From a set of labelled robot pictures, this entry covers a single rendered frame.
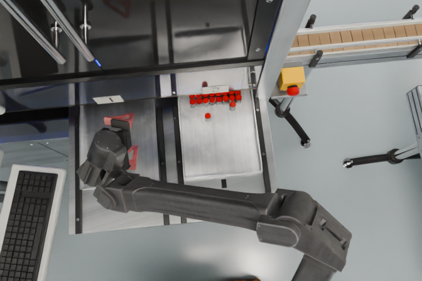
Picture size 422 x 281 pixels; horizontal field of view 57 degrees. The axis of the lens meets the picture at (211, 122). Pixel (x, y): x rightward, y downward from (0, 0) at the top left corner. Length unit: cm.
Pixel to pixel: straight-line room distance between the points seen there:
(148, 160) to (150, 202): 55
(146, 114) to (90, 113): 19
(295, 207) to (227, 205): 12
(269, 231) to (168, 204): 22
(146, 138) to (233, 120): 31
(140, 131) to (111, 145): 55
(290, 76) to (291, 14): 42
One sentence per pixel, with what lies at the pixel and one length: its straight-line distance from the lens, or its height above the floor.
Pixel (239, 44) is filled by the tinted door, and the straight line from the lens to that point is 98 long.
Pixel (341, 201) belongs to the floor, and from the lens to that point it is 229.
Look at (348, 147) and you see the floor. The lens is 235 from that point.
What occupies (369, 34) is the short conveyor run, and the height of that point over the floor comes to 93.
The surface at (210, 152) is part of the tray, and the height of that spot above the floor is 88.
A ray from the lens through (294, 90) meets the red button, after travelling 126.
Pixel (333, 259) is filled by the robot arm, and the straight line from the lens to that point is 68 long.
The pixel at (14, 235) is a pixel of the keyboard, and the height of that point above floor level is 83.
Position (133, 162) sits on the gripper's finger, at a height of 123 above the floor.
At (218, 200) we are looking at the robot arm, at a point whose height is 147.
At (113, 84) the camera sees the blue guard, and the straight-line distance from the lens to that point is 114.
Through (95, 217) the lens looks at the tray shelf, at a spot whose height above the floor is 88.
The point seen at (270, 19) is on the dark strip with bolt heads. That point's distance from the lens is 88.
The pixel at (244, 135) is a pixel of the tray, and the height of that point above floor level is 88.
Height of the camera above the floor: 218
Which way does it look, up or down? 75 degrees down
